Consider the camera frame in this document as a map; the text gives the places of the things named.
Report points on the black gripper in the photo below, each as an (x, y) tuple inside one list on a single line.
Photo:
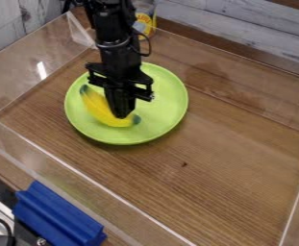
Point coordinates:
[(117, 73)]

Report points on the yellow toy banana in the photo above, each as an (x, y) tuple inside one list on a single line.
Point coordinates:
[(97, 108)]

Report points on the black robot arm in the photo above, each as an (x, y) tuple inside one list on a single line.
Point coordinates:
[(112, 19)]

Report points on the green round plate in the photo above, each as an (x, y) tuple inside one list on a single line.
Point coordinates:
[(157, 116)]

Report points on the yellow labelled tin can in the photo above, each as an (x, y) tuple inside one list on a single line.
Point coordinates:
[(145, 16)]

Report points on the blue plastic clamp block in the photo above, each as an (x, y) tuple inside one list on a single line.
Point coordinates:
[(54, 219)]

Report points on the clear acrylic enclosure wall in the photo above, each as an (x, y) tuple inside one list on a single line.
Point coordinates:
[(215, 184)]

